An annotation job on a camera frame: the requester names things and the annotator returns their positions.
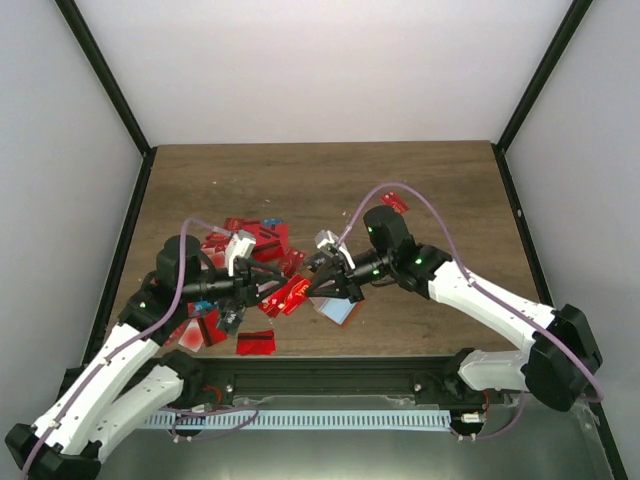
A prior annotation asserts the black frame front beam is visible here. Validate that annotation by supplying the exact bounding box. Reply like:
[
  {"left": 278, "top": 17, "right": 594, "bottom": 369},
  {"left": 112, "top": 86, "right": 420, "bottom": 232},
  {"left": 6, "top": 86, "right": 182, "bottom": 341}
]
[{"left": 64, "top": 353, "right": 591, "bottom": 401}]

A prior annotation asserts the lone red VIP card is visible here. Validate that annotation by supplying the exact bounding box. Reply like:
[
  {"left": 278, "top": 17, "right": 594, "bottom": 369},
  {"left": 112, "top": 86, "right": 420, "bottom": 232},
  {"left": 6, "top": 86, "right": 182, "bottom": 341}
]
[{"left": 380, "top": 191, "right": 409, "bottom": 214}]

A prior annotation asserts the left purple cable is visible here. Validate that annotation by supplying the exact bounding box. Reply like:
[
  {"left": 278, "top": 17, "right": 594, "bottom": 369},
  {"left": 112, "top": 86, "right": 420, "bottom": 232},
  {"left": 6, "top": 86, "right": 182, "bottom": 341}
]
[{"left": 19, "top": 215, "right": 259, "bottom": 474}]

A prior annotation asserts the purple cable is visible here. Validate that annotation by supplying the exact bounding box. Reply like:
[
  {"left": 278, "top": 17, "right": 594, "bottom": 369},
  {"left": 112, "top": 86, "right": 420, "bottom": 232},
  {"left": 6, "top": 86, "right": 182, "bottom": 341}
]
[
  {"left": 19, "top": 215, "right": 259, "bottom": 474},
  {"left": 344, "top": 182, "right": 605, "bottom": 441}
]

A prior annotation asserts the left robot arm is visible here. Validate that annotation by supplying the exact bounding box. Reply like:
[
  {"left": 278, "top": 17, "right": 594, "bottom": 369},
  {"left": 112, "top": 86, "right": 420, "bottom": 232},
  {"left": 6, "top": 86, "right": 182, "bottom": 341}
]
[{"left": 5, "top": 232, "right": 287, "bottom": 479}]

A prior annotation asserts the red VIP card top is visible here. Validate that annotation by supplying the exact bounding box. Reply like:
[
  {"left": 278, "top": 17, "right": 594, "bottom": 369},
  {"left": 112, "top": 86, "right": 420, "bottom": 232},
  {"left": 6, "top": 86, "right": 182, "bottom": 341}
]
[{"left": 223, "top": 217, "right": 262, "bottom": 236}]

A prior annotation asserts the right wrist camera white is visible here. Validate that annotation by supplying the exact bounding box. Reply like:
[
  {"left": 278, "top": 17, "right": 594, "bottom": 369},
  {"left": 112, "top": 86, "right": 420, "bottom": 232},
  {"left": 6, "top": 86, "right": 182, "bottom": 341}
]
[{"left": 314, "top": 230, "right": 355, "bottom": 269}]

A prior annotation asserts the light blue slotted rail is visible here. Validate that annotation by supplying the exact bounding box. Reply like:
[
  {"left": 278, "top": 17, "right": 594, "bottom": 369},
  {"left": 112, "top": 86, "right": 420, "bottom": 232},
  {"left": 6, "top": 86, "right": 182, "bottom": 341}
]
[{"left": 139, "top": 410, "right": 451, "bottom": 432}]

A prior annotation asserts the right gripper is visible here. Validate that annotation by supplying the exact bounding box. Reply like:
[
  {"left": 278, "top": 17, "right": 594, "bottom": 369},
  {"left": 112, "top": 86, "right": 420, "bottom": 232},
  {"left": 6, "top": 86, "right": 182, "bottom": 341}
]
[{"left": 305, "top": 248, "right": 394, "bottom": 304}]

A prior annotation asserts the brown leather card holder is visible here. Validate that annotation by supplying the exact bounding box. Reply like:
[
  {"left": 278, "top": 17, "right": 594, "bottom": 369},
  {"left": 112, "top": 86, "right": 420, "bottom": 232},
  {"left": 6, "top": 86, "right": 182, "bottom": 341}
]
[{"left": 310, "top": 297, "right": 363, "bottom": 328}]

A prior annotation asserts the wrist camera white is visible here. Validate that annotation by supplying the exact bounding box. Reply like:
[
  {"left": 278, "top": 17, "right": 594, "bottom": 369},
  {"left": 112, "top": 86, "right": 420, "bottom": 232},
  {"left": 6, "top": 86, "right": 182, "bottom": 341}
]
[
  {"left": 225, "top": 230, "right": 256, "bottom": 277},
  {"left": 314, "top": 230, "right": 355, "bottom": 269}
]

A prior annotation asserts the red VIP card handled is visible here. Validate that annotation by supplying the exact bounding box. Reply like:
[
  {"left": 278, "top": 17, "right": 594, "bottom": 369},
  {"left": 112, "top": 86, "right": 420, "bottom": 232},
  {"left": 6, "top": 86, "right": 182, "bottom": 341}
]
[{"left": 258, "top": 274, "right": 311, "bottom": 318}]

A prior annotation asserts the white card red circle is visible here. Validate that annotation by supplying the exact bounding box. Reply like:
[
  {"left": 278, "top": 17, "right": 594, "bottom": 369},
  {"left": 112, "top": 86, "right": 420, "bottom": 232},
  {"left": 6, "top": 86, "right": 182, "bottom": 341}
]
[{"left": 178, "top": 320, "right": 204, "bottom": 352}]

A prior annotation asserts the black VIP card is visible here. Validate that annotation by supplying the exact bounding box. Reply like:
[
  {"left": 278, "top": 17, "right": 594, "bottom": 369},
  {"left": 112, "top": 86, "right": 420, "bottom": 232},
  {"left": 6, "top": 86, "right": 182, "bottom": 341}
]
[{"left": 303, "top": 252, "right": 328, "bottom": 273}]

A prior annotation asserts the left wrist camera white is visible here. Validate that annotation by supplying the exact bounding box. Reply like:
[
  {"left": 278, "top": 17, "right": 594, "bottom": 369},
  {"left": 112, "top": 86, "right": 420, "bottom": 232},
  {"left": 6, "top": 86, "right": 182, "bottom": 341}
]
[{"left": 225, "top": 230, "right": 256, "bottom": 277}]

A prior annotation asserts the red card horizontal stripe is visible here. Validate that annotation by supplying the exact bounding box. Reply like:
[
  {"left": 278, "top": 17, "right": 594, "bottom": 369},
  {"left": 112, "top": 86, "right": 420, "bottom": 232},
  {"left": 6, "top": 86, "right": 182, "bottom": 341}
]
[{"left": 236, "top": 330, "right": 276, "bottom": 356}]

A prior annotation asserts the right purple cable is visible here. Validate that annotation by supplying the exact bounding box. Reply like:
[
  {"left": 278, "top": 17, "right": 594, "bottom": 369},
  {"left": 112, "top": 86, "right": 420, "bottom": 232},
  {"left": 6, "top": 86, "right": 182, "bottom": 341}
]
[{"left": 344, "top": 182, "right": 605, "bottom": 441}]

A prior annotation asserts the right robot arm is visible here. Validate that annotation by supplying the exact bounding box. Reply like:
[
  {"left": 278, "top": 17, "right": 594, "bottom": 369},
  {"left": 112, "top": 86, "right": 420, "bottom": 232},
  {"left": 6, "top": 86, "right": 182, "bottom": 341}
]
[{"left": 306, "top": 206, "right": 603, "bottom": 412}]

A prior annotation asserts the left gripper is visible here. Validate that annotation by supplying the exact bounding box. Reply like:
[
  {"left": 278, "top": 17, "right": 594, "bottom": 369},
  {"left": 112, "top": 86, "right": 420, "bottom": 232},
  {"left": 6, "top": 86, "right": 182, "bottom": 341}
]
[{"left": 184, "top": 259, "right": 289, "bottom": 311}]

